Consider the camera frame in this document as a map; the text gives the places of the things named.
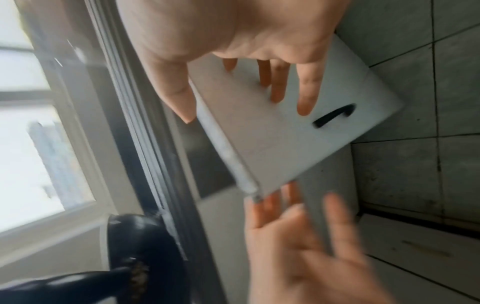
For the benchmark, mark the person's right hand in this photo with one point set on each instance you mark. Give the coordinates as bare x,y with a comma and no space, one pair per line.
232,26

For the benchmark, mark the person's left hand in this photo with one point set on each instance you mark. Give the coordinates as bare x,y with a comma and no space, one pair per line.
300,267

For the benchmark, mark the white cabinet drawer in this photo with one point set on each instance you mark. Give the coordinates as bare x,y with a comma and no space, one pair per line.
412,258

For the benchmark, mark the black wok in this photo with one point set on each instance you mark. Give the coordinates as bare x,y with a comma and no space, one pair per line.
142,240

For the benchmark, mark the white framed window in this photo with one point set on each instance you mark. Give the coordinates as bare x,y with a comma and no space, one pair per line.
22,166

